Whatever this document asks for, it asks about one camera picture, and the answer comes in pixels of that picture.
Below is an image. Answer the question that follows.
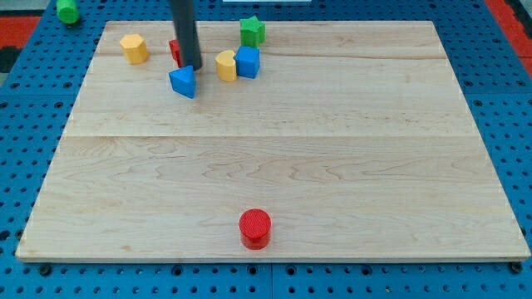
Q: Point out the yellow heart block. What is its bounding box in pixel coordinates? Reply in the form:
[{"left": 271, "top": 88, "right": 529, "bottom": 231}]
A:
[{"left": 214, "top": 50, "right": 238, "bottom": 82}]

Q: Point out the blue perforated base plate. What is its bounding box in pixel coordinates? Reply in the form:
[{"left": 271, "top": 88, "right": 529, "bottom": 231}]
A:
[{"left": 1, "top": 1, "right": 531, "bottom": 298}]

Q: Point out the blue triangle block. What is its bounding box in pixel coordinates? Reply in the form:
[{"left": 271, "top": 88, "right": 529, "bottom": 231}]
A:
[{"left": 169, "top": 66, "right": 196, "bottom": 99}]

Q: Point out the yellow hexagon block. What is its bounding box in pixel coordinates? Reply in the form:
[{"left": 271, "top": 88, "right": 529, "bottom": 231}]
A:
[{"left": 120, "top": 33, "right": 149, "bottom": 65}]

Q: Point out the red star block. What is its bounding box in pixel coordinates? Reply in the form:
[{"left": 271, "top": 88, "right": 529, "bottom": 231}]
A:
[{"left": 169, "top": 39, "right": 182, "bottom": 67}]

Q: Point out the red cylinder block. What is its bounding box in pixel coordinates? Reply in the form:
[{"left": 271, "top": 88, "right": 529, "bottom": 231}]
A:
[{"left": 239, "top": 208, "right": 272, "bottom": 250}]

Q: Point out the blue cube block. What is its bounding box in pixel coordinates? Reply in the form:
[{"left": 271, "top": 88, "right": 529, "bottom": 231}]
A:
[{"left": 234, "top": 46, "right": 260, "bottom": 79}]

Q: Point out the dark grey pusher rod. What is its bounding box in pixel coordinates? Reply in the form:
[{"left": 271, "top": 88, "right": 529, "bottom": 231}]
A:
[{"left": 169, "top": 0, "right": 203, "bottom": 71}]

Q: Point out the green cylinder block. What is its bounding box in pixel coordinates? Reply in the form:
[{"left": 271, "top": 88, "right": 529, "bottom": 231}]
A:
[{"left": 56, "top": 0, "right": 80, "bottom": 25}]

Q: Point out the light wooden board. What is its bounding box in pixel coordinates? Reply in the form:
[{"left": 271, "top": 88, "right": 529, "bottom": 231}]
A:
[{"left": 16, "top": 21, "right": 530, "bottom": 263}]

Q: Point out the green star block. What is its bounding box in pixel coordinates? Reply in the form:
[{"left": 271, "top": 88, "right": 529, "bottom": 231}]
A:
[{"left": 239, "top": 15, "right": 266, "bottom": 48}]

